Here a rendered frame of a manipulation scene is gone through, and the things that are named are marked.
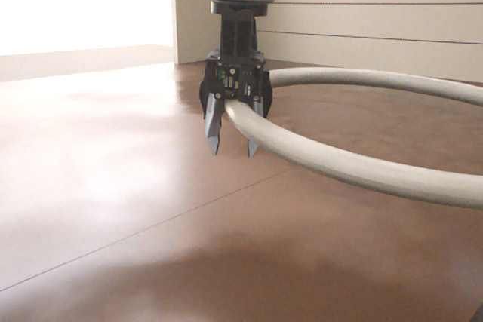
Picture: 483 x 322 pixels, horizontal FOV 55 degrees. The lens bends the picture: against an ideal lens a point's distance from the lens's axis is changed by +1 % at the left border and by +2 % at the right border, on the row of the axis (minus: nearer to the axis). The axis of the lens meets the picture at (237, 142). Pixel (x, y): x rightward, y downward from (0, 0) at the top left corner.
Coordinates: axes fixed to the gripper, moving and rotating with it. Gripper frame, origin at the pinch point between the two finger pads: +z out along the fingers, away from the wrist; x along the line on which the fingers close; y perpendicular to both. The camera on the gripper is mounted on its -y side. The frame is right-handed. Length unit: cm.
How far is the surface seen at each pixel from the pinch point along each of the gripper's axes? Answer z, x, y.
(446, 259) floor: 92, 90, -115
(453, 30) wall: 42, 257, -589
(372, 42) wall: 73, 171, -663
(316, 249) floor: 95, 34, -119
